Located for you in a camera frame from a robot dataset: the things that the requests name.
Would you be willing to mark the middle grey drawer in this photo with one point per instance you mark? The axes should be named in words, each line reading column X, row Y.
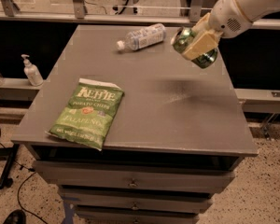
column 135, row 200

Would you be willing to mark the green Kettle chips bag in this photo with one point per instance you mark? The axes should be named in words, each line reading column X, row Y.
column 89, row 113

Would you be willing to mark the bottom grey drawer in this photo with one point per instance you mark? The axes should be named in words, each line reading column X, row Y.
column 135, row 217

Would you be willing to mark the grey metal railing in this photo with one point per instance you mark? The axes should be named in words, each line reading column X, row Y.
column 169, row 12

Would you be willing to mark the clear plastic water bottle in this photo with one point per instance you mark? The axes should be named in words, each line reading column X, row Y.
column 142, row 38

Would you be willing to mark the grey drawer cabinet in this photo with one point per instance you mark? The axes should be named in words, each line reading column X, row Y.
column 173, row 114

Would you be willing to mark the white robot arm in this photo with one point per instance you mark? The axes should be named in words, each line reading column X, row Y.
column 257, row 9

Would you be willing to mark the black stand leg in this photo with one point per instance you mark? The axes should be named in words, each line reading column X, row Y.
column 5, row 180

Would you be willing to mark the black shoe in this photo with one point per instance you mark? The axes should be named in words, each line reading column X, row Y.
column 16, row 217

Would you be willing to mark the white pump soap bottle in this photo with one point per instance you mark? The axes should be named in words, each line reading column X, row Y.
column 31, row 71

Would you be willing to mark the grey drawer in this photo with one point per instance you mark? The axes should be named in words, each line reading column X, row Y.
column 135, row 217
column 135, row 200
column 133, row 177

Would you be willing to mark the green soda can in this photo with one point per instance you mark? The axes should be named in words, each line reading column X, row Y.
column 199, row 49

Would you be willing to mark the top grey drawer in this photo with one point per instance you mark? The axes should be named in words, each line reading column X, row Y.
column 133, row 177

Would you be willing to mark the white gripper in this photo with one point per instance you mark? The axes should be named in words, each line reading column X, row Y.
column 228, row 19

